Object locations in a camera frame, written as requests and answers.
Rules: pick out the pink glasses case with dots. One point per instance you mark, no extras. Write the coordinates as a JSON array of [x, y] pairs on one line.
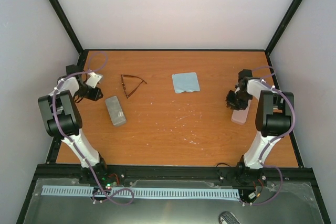
[[240, 116]]

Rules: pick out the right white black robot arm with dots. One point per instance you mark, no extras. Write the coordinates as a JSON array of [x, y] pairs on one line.
[[275, 118]]

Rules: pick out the blue cleaning cloth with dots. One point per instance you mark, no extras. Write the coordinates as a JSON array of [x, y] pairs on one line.
[[185, 82]]

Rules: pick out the black frame post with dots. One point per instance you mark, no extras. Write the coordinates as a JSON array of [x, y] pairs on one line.
[[289, 14], [66, 25]]

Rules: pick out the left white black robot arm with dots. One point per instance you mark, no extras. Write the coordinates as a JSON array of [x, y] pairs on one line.
[[62, 118]]

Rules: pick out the right black frame post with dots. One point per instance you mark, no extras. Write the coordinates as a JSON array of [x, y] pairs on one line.
[[289, 14]]

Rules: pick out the black oval remote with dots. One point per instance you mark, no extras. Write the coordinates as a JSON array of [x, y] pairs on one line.
[[227, 217]]

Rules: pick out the left black frame post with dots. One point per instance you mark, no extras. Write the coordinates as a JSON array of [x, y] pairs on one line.
[[66, 25]]

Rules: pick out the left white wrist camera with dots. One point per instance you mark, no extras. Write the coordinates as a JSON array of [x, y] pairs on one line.
[[93, 79]]

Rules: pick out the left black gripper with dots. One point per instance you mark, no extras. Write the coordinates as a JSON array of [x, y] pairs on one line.
[[94, 97]]

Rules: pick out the blue slotted cable duct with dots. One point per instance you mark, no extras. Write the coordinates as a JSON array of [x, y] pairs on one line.
[[143, 193]]

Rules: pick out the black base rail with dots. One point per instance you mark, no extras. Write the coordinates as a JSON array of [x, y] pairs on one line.
[[125, 174]]

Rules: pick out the grey glasses case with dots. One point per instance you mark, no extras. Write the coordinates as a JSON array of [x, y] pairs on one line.
[[115, 111]]

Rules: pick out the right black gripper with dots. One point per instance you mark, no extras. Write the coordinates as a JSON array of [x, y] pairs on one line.
[[230, 103]]

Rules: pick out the brown sunglasses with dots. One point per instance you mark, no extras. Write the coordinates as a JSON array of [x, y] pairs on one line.
[[130, 84]]

